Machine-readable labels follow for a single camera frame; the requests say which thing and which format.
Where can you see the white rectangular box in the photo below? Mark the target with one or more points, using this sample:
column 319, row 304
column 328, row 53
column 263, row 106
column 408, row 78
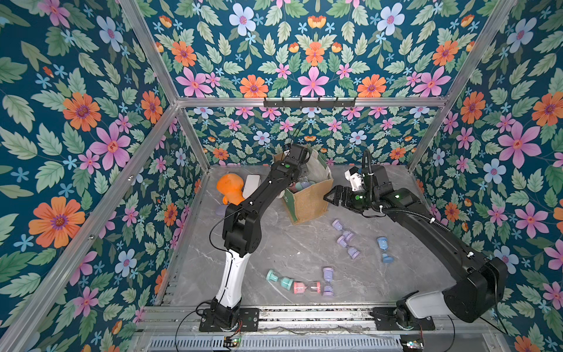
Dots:
column 251, row 185

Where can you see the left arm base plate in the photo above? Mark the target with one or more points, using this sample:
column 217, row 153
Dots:
column 244, row 320

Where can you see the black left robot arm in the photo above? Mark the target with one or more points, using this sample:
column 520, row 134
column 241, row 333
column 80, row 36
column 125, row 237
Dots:
column 242, row 234

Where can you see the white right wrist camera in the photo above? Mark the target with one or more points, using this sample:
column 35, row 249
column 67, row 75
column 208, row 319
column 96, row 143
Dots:
column 355, row 178

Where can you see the blue hourglass right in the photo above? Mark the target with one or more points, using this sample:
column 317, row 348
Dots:
column 383, row 245

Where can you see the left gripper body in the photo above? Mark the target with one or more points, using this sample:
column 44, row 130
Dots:
column 302, row 162

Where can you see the teal hourglass front left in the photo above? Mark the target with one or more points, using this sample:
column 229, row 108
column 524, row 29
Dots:
column 275, row 277

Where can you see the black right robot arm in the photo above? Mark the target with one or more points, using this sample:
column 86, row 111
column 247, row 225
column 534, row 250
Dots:
column 479, row 281

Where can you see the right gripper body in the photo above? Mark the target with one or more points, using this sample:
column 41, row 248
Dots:
column 343, row 196

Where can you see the purple hourglass pair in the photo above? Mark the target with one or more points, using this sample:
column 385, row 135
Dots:
column 353, row 252

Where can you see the black hook rail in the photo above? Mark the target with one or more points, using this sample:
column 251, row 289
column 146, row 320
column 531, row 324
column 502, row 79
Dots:
column 298, row 103

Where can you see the pink hourglass front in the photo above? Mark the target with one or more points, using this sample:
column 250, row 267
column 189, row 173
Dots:
column 307, row 287

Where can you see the purple hourglass front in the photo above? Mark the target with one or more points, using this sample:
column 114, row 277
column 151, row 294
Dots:
column 328, row 277

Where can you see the orange plush toy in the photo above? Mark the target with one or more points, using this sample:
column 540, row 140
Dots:
column 231, row 187

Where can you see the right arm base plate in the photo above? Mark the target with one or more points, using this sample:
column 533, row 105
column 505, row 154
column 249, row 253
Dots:
column 400, row 318

